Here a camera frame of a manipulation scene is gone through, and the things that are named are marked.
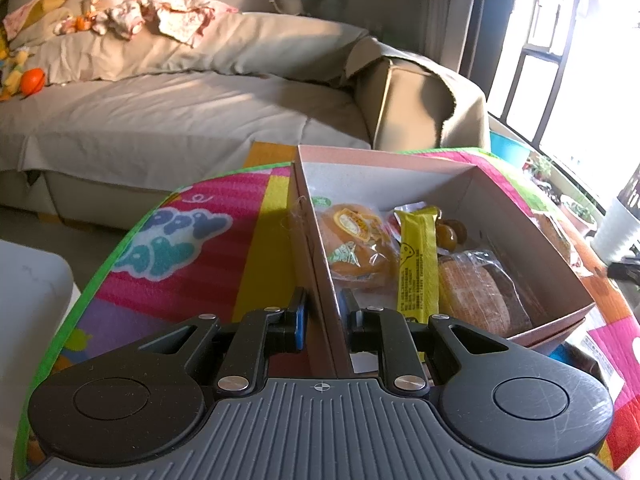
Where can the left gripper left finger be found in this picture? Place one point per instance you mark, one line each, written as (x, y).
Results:
(261, 334)

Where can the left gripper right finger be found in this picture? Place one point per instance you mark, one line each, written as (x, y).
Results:
(395, 341)

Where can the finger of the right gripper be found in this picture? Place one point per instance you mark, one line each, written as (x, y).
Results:
(627, 270)

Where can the yellow snack bar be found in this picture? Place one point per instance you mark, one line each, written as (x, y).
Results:
(418, 282)

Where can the round bread bun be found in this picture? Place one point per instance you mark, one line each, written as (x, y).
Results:
(359, 247)

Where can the brown bread loaf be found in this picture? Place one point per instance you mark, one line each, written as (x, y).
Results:
(477, 287)

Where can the pink cardboard gift box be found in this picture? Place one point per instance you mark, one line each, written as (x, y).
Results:
(475, 210)

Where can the white flower pot stand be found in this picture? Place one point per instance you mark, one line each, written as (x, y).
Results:
(619, 229)

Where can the pink potted plant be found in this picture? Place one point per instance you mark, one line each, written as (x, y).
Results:
(579, 215)

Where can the teal plastic basin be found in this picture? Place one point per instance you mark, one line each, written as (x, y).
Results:
(511, 151)

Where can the beige draped armchair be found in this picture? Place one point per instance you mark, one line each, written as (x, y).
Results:
(411, 103)

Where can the grey sofa bed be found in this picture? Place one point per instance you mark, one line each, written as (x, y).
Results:
(102, 152)

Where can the long grey pillow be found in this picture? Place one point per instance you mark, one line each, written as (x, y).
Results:
(286, 46)

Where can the pink crumpled clothes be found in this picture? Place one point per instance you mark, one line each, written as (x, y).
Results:
(182, 20)

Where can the orange toy ball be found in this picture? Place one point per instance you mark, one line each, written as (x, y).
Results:
(33, 81)

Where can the yellow plush toy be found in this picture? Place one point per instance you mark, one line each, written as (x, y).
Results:
(15, 64)

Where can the pink yellow cushion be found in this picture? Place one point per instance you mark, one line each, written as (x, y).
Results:
(27, 15)

